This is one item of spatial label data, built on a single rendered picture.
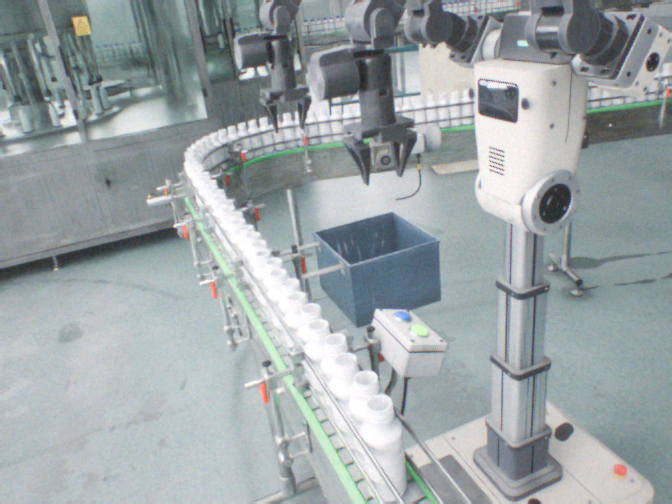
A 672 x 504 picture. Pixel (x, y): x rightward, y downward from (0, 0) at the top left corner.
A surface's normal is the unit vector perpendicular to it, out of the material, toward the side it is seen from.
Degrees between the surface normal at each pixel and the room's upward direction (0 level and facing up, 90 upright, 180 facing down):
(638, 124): 90
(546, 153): 101
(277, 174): 90
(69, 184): 90
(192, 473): 0
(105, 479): 0
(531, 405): 90
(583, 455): 0
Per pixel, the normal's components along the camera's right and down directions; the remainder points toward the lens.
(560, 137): 0.40, 0.51
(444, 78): 0.09, 0.42
